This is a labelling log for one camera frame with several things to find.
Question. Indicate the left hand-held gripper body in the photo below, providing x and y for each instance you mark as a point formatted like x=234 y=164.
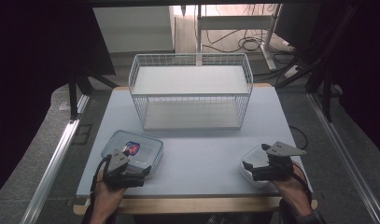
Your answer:
x=117 y=161

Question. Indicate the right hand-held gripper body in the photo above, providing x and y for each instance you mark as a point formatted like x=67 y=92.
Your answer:
x=276 y=168

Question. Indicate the white square plastic container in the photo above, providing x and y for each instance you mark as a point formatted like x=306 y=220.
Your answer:
x=256 y=157

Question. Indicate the clear lidded food container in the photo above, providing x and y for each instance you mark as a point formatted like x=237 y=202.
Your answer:
x=148 y=148

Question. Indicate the person's right hand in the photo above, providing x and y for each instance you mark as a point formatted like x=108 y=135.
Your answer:
x=295 y=194

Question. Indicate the person's left hand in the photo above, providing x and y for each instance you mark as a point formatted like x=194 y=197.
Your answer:
x=106 y=199

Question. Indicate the dark floor plate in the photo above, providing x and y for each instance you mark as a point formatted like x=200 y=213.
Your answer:
x=82 y=133

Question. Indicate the person's plaid clothing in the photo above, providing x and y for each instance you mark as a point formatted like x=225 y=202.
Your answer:
x=222 y=219

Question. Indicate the black metal stand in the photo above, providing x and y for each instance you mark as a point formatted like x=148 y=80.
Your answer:
x=73 y=96
x=326 y=93

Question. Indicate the white power strip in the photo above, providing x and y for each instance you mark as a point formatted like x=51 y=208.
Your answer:
x=292 y=71

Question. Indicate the white cabinet panel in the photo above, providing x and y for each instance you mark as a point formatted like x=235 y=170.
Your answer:
x=133 y=29

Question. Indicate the black curtain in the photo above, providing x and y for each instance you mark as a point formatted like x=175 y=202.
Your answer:
x=362 y=62
x=32 y=62

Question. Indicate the aluminium floor rail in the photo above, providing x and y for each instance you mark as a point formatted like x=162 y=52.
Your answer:
x=349 y=161
x=50 y=171

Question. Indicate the white desk frame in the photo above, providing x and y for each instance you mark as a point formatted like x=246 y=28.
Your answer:
x=234 y=22

